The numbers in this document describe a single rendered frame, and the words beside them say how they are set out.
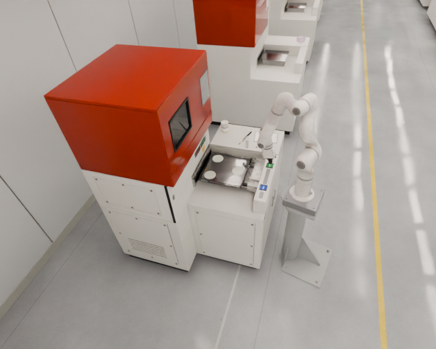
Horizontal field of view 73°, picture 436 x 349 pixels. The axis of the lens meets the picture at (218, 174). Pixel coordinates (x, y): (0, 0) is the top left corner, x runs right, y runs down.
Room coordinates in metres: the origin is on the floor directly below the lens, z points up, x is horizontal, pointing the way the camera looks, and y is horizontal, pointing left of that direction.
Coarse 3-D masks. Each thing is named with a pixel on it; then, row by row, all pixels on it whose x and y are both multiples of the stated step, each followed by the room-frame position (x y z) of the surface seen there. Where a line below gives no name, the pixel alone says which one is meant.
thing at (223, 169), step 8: (224, 160) 1.98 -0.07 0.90; (232, 160) 1.97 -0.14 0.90; (240, 160) 1.96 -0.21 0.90; (248, 160) 1.95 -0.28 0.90; (208, 168) 1.89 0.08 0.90; (216, 168) 1.88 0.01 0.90; (224, 168) 1.87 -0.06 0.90; (232, 168) 1.86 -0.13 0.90; (216, 176) 1.79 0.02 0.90; (224, 176) 1.78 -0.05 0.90; (232, 176) 1.77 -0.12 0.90; (240, 176) 1.76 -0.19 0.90; (232, 184) 1.67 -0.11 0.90; (240, 184) 1.67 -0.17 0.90
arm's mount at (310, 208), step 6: (294, 180) 1.70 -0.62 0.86; (312, 186) 1.61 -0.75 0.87; (288, 192) 1.57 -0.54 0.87; (318, 192) 1.54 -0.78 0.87; (324, 192) 1.54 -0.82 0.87; (288, 198) 1.50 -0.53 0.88; (318, 198) 1.48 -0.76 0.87; (282, 204) 1.49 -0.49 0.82; (288, 204) 1.46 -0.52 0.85; (294, 204) 1.44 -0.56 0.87; (300, 204) 1.43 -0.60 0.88; (306, 204) 1.42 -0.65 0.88; (312, 204) 1.42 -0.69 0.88; (318, 204) 1.41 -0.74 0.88; (300, 210) 1.41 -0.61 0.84; (306, 210) 1.39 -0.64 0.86; (312, 210) 1.36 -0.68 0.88
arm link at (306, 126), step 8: (304, 96) 1.66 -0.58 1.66; (312, 96) 1.66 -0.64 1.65; (312, 104) 1.61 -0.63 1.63; (312, 112) 1.63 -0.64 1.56; (304, 120) 1.61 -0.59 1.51; (312, 120) 1.59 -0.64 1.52; (304, 128) 1.57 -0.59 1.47; (312, 128) 1.57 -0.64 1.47; (304, 136) 1.56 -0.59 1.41; (312, 136) 1.55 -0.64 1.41; (312, 144) 1.57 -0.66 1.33; (320, 152) 1.57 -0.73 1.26
